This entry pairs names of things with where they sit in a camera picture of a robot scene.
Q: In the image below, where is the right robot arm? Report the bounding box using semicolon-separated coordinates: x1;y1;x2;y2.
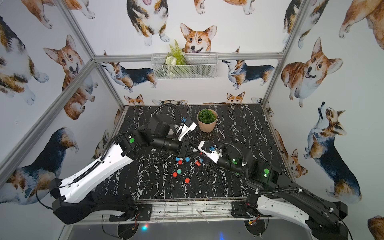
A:
199;142;349;240

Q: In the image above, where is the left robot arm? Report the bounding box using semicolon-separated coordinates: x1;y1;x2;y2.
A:
49;104;197;225

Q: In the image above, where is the potted green plant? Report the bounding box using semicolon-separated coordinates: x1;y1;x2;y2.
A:
197;109;218;133

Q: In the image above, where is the fern and white flower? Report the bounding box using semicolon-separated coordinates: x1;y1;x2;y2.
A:
165;40;187;78

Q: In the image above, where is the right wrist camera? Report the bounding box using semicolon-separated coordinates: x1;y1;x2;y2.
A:
198;141;221;164

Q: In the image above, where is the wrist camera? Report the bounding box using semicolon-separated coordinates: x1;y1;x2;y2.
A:
198;141;221;164
177;119;197;141

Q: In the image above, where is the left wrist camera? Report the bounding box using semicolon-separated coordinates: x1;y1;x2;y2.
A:
177;119;197;141

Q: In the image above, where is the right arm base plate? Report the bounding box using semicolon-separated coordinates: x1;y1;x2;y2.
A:
231;201;256;219

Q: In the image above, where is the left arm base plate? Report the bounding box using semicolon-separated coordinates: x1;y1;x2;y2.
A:
109;204;153;222

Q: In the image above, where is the white wire basket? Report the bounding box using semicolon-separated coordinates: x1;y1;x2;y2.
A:
151;53;219;80

